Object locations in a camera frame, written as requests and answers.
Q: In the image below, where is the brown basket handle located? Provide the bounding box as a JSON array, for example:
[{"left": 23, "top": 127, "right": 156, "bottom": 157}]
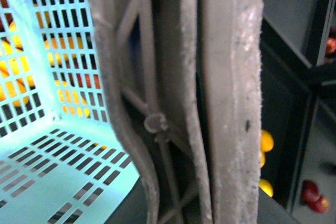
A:
[{"left": 89, "top": 0, "right": 264, "bottom": 223}]

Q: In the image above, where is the light blue plastic basket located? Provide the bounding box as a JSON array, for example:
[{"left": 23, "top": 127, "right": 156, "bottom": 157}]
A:
[{"left": 1, "top": 0, "right": 146, "bottom": 223}]

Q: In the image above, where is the yellow lemon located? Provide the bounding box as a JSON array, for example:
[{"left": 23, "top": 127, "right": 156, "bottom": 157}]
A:
[
  {"left": 259, "top": 178, "right": 274, "bottom": 198},
  {"left": 261, "top": 130, "right": 274, "bottom": 152}
]

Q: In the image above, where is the black display shelf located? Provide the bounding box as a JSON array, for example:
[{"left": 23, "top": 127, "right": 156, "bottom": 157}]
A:
[{"left": 260, "top": 0, "right": 335, "bottom": 220}]

